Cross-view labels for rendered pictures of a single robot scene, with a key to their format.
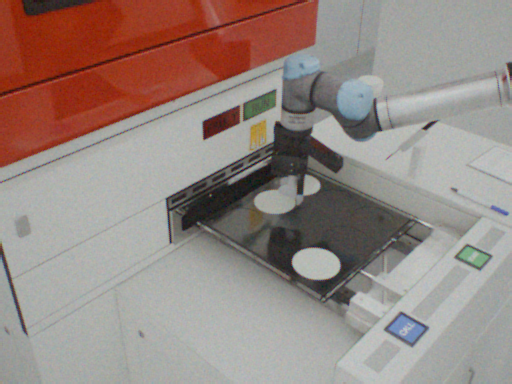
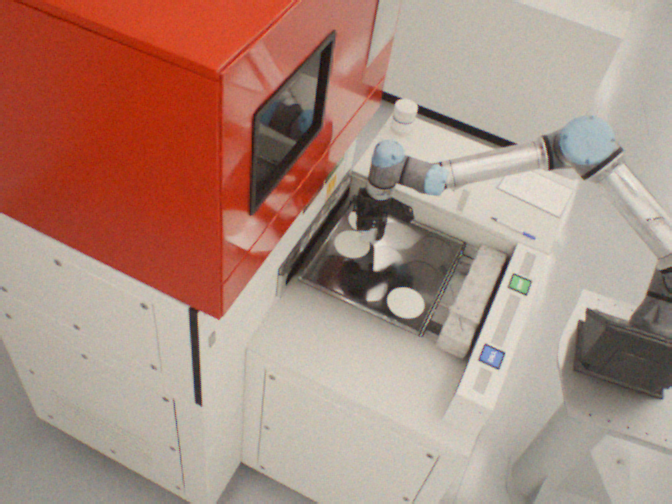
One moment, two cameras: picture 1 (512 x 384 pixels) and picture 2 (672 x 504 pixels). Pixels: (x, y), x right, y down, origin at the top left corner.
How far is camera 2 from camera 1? 87 cm
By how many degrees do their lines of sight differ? 24
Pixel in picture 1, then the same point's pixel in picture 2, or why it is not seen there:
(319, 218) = (393, 256)
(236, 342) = (360, 376)
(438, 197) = (483, 227)
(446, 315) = (513, 339)
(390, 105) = (455, 172)
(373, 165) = (426, 199)
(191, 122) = not seen: hidden behind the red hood
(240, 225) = (334, 275)
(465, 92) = (513, 162)
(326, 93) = (414, 179)
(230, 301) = (342, 341)
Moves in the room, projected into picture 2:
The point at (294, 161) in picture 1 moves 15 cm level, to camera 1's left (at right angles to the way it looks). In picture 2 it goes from (377, 220) to (323, 227)
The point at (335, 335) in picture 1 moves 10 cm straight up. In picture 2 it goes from (427, 355) to (436, 335)
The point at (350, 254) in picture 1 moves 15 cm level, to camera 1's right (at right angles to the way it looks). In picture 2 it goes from (427, 289) to (476, 280)
